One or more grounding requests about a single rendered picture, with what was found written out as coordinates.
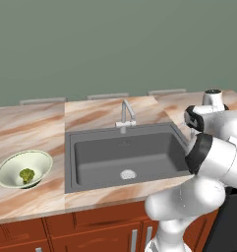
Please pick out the green broccoli floret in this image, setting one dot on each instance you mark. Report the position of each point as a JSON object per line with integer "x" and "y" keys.
{"x": 26, "y": 175}

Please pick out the pale green bowl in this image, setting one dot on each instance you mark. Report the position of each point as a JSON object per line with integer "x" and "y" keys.
{"x": 11, "y": 165}

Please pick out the grey stool seat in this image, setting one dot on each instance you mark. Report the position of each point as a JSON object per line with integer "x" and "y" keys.
{"x": 106, "y": 96}
{"x": 165, "y": 92}
{"x": 41, "y": 100}

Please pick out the red-brown drawer front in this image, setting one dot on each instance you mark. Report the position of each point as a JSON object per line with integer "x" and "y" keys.
{"x": 15, "y": 233}
{"x": 90, "y": 218}

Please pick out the grey sink basin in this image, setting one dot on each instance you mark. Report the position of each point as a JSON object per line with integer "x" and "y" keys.
{"x": 100, "y": 157}

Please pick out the silver sink tap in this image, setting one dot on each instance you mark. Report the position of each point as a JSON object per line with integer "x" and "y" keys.
{"x": 124, "y": 113}

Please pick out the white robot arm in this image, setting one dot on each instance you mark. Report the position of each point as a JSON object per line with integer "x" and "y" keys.
{"x": 218, "y": 164}

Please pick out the black dishwasher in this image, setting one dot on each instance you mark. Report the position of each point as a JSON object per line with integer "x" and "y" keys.
{"x": 228, "y": 223}

